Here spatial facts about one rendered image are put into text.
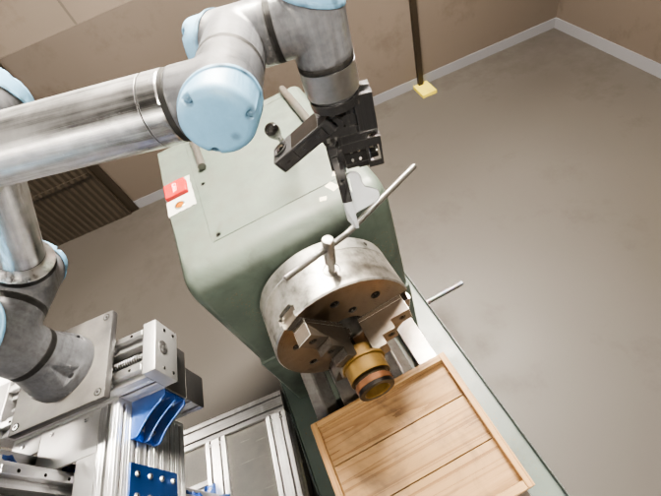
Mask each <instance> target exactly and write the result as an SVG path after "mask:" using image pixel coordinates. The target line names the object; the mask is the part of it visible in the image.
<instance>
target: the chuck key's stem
mask: <svg viewBox="0 0 661 496"><path fill-rule="evenodd" d="M322 245H323V248H325V249H326V250H327V251H328V252H327V253H326V254H325V255H324V258H325V264H326V265H327V266H328V272H329V273H330V274H333V273H334V272H335V271H336V269H335V266H334V265H335V263H336V256H335V248H334V240H333V237H332V236H330V235H326V236H324V237H323V238H322Z"/></svg>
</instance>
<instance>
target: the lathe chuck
mask: <svg viewBox="0 0 661 496"><path fill-rule="evenodd" d="M335 256H336V263H335V264H336V265H338V266H339V268H340V273H339V274H338V275H337V276H335V277H327V276H325V275H324V267H325V266H326V264H325V258H324V255H323V256H322V257H321V258H319V259H318V260H316V261H315V262H314V263H312V264H311V265H310V266H308V267H307V268H305V269H304V270H303V271H301V272H300V273H299V274H297V275H296V276H294V277H293V278H292V279H290V280H289V281H286V280H285V279H284V280H283V281H282V282H281V283H280V284H279V285H278V286H277V287H276V288H275V290H274V291H273V292H272V294H271V295H270V298H269V300H268V302H267V305H266V308H265V312H264V321H265V325H266V328H267V331H268V333H269V336H270V341H271V344H272V347H273V350H274V353H275V356H276V358H277V360H278V362H279V363H280V364H281V365H282V366H283V367H285V368H286V369H288V370H291V371H295V372H299V373H318V372H324V371H329V368H330V364H331V358H321V357H320V355H319V353H318V350H317V349H315V348H302V347H299V345H298V343H297V340H296V338H295V336H294V334H293V330H288V329H287V330H286V328H285V325H282V324H281V321H282V317H283V315H284V314H285V313H286V312H287V310H288V309H289V308H290V307H291V306H294V308H295V310H294V311H293V313H294V315H295V316H296V317H302V318H309V319H316V320H323V321H330V322H337V323H338V322H340V324H342V325H343V328H345V327H346V329H350V331H351V334H350V335H351V336H352V337H353V340H354V341H355V343H358V342H362V341H366V342H369V341H368V339H367V338H366V336H365V334H364V332H363V330H362V328H361V327H360V325H359V323H358V321H357V319H358V317H357V316H363V315H365V314H367V313H368V312H370V311H372V310H373V309H375V308H377V307H379V306H380V305H382V304H384V303H385V302H387V301H389V300H390V299H392V298H394V297H396V296H397V295H399V294H401V293H402V292H404V291H405V290H406V289H407V287H406V286H405V285H404V283H403V282H402V281H401V279H400V278H399V276H398V275H397V273H396V272H395V271H394V269H393V268H392V266H391V265H390V263H389V262H388V260H387V259H386V258H385V257H384V256H383V255H381V254H380V253H378V252H376V251H373V250H370V249H364V248H348V249H341V250H336V251H335ZM405 292H406V291H405Z"/></svg>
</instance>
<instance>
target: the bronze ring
mask: <svg viewBox="0 0 661 496"><path fill-rule="evenodd" d="M353 346H354V348H355V350H356V352H357V354H356V355H354V356H353V357H351V358H350V359H349V360H348V361H347V362H346V363H345V364H344V366H343V368H342V374H343V376H344V377H346V378H347V379H348V381H349V383H350V385H351V387H352V389H354V390H355V391H356V393H357V395H358V397H359V398H360V400H361V401H363V402H368V401H372V400H375V399H377V398H379V397H381V396H383V395H384V394H386V393H387V392H388V391H389V390H390V389H391V388H392V387H393V385H394V379H393V376H392V374H391V372H390V367H389V365H388V363H387V361H386V360H385V353H384V351H383V350H382V349H380V348H372V347H371V345H370V343H369V342H366V341H362V342H358V343H357V344H355V345H353Z"/></svg>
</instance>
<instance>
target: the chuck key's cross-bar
mask: <svg viewBox="0 0 661 496"><path fill-rule="evenodd" d="M416 168H417V167H416V165H415V164H414V163H412V164H411V165H410V166H409V167H408V168H407V169H406V170H405V171H404V172H403V173H402V174H401V175H400V176H399V177H398V178H397V179H396V180H395V181H394V182H393V183H392V185H391V186H390V187H389V188H388V189H387V190H386V191H385V192H384V193H383V194H382V195H381V196H380V199H379V200H378V201H377V202H376V203H374V204H372V205H371V206H370V207H369V208H368V209H367V210H366V211H365V212H364V213H363V214H362V215H361V216H360V217H359V218H358V219H357V220H358V224H359V225H360V224H361V223H362V222H363V221H364V220H365V219H366V218H367V217H368V216H369V215H370V214H371V213H372V212H373V211H374V210H375V209H376V208H377V207H378V206H379V205H380V204H381V203H382V202H383V201H384V200H385V199H386V198H387V197H388V196H389V195H390V194H391V193H392V192H393V191H394V190H395V189H396V188H397V187H398V186H399V185H400V184H401V183H402V182H403V181H404V180H405V179H406V178H407V177H408V176H409V175H410V174H411V173H412V172H413V171H414V170H415V169H416ZM355 229H356V228H355V227H354V226H353V225H352V224H351V225H350V226H349V227H348V228H347V229H346V230H345V231H344V232H343V233H341V234H340V235H338V237H337V238H335V239H334V247H335V246H336V245H337V244H339V243H340V242H341V241H343V240H344V239H346V238H347V237H348V236H349V235H350V234H351V233H352V232H353V231H354V230H355ZM327 252H328V251H327V250H326V249H325V248H321V249H320V250H319V251H317V252H316V253H314V254H313V255H312V256H310V257H309V258H307V259H306V260H305V261H303V262H302V263H300V264H299V265H298V266H296V267H295V268H293V269H292V270H291V271H289V272H288V273H286V274H285V275H284V276H283V278H284V279H285V280H286V281H289V280H290V279H292V278H293V277H294V276H296V275H297V274H299V273H300V272H301V271H303V270H304V269H305V268H307V267H308V266H310V265H311V264H312V263H314V262H315V261H316V260H318V259H319V258H321V257H322V256H323V255H325V254H326V253H327Z"/></svg>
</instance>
